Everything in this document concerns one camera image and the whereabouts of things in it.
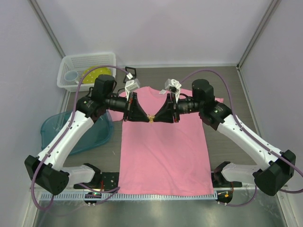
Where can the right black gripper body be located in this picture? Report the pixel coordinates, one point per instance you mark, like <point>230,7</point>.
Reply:
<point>175,111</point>

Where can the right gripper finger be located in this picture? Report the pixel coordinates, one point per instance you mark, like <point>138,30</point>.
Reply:
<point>169,103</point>
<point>164,115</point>

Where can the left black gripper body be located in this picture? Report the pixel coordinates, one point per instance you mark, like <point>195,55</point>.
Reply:
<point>128,107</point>

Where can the cream flower brooch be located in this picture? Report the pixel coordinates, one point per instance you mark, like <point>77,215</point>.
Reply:
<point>151,118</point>

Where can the pink t-shirt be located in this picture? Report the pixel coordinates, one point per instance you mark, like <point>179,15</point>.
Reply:
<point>165,158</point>

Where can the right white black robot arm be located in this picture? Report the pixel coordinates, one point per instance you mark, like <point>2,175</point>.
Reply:
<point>273,167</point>

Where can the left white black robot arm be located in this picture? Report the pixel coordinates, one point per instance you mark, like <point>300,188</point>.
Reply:
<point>46,169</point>

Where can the black brooch box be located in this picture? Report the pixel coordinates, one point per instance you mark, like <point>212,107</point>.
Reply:
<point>131,74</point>

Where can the teal transparent plastic bin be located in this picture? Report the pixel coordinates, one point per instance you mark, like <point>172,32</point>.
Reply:
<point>99,134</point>

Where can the yellow-green dotted plate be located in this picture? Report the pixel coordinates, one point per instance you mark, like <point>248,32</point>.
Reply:
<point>91,77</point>

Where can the light blue mug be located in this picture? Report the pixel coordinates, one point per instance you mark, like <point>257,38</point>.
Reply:
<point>71,77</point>

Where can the white plastic basket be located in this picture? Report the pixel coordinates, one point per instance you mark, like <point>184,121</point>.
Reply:
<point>80,63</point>

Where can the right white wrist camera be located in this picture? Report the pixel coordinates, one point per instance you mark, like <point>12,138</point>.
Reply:
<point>173,86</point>

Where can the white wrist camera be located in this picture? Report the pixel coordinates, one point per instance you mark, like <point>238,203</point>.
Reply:
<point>173,86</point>
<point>131,86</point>

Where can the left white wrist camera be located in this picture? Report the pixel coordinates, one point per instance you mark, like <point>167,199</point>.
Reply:
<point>131,86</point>

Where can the white slotted cable duct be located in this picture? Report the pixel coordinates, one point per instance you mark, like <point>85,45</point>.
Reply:
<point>92,196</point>

